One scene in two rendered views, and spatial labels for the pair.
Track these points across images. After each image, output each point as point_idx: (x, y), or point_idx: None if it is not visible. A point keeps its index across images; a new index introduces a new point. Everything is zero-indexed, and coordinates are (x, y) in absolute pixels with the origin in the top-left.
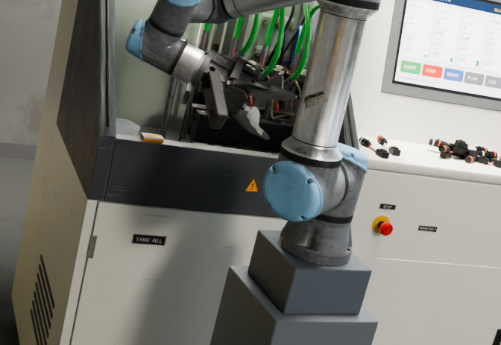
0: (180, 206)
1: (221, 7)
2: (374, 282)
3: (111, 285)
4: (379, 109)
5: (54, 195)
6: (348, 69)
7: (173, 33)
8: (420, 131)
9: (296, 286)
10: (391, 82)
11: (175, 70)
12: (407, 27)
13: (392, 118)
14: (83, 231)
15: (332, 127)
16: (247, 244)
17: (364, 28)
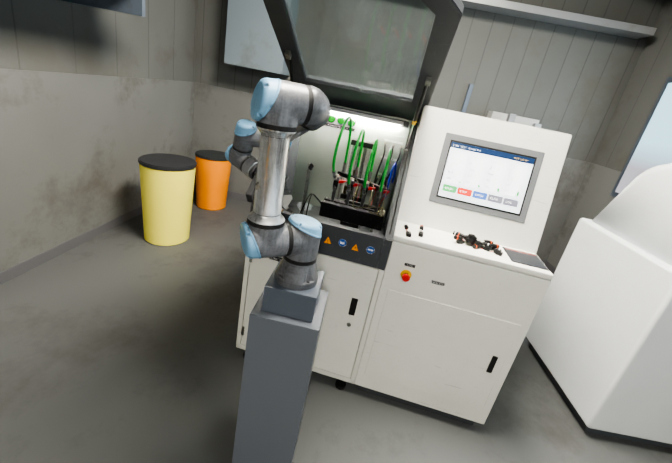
0: None
1: None
2: (403, 307)
3: (261, 277)
4: (426, 210)
5: None
6: (271, 169)
7: (239, 150)
8: (454, 226)
9: (266, 296)
10: (435, 195)
11: (242, 170)
12: (448, 165)
13: (435, 216)
14: None
15: (266, 204)
16: (327, 271)
17: (283, 144)
